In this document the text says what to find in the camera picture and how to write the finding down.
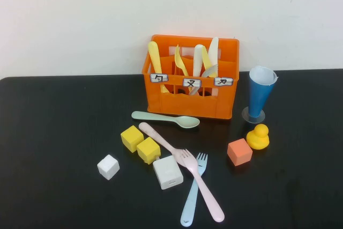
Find pale green plastic spoon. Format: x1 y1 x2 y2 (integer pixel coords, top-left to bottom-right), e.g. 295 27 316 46
131 110 201 130

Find light blue plastic fork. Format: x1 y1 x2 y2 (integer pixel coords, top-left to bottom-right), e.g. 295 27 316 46
180 152 208 227

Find orange plastic cutlery crate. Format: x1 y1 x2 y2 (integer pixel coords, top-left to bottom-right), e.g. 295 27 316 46
141 34 240 120

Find white paper label sticker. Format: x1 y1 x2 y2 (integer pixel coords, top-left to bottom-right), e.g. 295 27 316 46
213 77 234 87
183 78 202 87
150 73 169 84

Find white plastic cutlery handle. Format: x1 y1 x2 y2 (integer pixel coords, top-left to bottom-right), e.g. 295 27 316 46
192 44 206 77

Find white plastic knife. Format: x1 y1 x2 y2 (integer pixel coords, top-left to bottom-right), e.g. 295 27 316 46
207 36 220 66

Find white usb charger block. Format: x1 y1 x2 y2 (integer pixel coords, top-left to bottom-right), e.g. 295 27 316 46
152 155 184 190

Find orange foam cube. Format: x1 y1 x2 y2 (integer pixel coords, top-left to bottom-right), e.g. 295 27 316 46
227 138 253 167

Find yellow plastic fork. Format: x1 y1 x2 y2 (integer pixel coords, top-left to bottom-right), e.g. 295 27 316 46
174 44 193 93

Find pink plastic fork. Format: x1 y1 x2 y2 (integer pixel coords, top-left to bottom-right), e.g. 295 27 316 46
178 148 225 223

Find yellow foam cube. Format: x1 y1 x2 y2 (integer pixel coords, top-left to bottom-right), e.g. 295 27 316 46
120 125 145 153
136 136 162 165

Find clear round plastic base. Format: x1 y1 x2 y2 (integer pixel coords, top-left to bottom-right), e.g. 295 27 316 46
242 106 266 124

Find white foam cube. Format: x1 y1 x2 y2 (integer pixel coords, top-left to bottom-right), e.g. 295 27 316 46
96 154 121 181

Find yellow plastic spoon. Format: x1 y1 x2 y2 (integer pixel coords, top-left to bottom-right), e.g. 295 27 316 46
147 41 171 93

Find blue paper cone cup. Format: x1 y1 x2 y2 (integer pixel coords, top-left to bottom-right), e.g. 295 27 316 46
249 65 279 119

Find yellow rubber duck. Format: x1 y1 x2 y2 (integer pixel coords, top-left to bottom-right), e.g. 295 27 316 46
246 123 270 151

